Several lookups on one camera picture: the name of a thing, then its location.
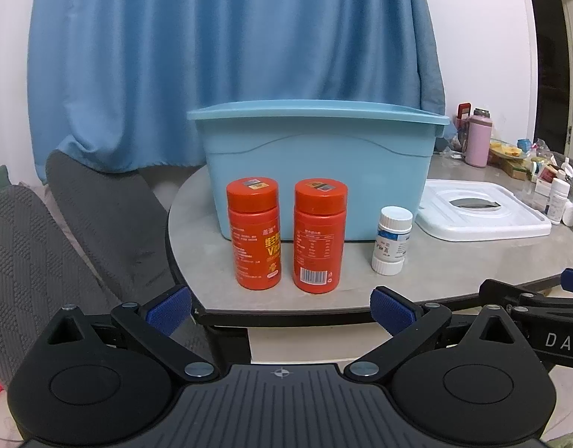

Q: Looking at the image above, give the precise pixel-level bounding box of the plate of yellow snacks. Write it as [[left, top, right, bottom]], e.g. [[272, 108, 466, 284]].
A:
[[490, 142, 523, 160]]

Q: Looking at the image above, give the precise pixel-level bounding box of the white plastic bin lid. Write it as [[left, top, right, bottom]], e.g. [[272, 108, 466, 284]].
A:
[[416, 180, 553, 242]]

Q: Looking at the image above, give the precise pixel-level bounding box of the grey desktop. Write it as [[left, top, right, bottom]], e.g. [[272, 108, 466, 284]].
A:
[[166, 152, 573, 328]]

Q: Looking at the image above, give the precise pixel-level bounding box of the light blue plastic storage bin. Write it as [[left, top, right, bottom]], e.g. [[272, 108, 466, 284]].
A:
[[186, 99, 451, 243]]

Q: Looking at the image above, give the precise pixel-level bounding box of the orange bottle with yellow print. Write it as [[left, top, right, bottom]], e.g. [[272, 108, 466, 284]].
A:
[[226, 177, 282, 290]]

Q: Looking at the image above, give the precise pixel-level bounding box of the orange bottle with barcode label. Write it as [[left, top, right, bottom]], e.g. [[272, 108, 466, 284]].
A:
[[293, 177, 349, 295]]

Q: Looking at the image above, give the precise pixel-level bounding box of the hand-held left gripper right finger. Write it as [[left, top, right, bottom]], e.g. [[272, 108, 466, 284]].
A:
[[343, 286, 540, 381]]

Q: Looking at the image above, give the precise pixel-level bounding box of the cluster of medicine bottles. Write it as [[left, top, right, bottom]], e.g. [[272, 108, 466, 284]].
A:
[[524, 139, 573, 239]]

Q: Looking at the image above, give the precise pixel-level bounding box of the pink thermos bottle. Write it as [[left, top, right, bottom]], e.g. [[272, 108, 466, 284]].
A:
[[464, 108, 494, 168]]

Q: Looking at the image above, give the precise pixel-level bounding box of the small white pill bottle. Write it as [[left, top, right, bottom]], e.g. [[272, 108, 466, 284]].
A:
[[371, 206, 414, 276]]

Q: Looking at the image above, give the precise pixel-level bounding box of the dark window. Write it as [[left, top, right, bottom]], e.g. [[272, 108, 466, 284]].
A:
[[524, 0, 573, 141]]

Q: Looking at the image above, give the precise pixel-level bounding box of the dark grey chair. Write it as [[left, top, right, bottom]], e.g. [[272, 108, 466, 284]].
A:
[[44, 149, 196, 306]]

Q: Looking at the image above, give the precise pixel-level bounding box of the blue curtain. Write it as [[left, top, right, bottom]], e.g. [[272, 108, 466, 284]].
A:
[[27, 0, 446, 174]]

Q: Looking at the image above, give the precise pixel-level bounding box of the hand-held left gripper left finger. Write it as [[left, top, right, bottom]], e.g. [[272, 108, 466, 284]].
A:
[[32, 284, 220, 380]]

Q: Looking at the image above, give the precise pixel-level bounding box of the red canister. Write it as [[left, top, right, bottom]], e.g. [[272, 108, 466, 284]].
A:
[[456, 102, 474, 132]]

